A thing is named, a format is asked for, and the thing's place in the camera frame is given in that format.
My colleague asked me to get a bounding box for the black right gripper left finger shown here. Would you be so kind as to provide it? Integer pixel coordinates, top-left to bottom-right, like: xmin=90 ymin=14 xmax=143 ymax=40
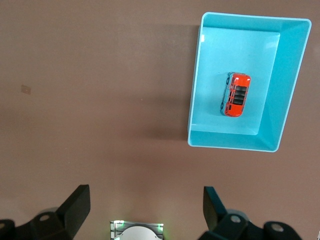
xmin=0 ymin=184 xmax=91 ymax=240

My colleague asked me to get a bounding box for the orange toy bus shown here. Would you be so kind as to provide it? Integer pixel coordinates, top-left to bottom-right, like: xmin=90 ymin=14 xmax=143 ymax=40
xmin=219 ymin=71 xmax=252 ymax=118

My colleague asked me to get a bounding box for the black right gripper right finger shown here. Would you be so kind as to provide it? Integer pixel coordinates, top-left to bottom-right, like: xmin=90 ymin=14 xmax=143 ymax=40
xmin=198 ymin=185 xmax=303 ymax=240

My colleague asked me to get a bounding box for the blue plastic box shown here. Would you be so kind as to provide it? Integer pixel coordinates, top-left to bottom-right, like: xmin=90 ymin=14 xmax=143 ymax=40
xmin=187 ymin=11 xmax=313 ymax=153

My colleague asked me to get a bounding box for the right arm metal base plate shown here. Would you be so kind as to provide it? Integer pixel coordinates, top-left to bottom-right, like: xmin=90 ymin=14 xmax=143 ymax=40
xmin=109 ymin=219 xmax=165 ymax=240

